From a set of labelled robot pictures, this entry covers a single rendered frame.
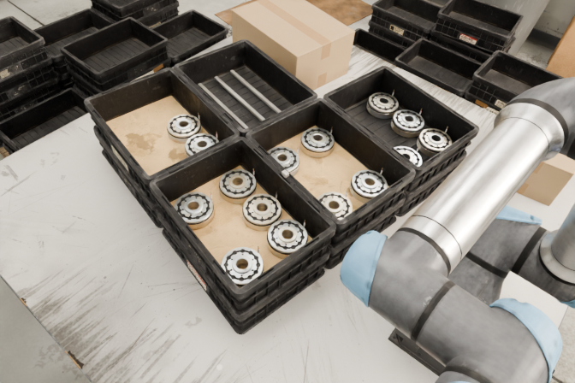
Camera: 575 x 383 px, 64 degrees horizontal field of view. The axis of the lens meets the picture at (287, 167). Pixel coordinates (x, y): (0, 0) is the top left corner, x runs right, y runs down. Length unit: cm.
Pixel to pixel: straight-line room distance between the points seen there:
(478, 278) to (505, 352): 61
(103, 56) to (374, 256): 212
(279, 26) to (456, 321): 150
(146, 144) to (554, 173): 125
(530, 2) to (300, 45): 203
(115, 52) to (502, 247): 200
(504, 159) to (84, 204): 121
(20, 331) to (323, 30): 168
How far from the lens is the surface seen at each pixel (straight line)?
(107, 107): 154
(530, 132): 68
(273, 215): 122
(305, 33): 182
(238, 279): 112
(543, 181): 166
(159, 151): 143
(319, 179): 135
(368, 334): 126
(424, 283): 50
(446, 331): 49
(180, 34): 280
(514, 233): 108
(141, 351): 124
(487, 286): 110
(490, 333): 49
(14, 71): 250
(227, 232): 122
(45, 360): 211
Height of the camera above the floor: 184
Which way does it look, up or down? 47 degrees down
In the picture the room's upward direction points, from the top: 5 degrees clockwise
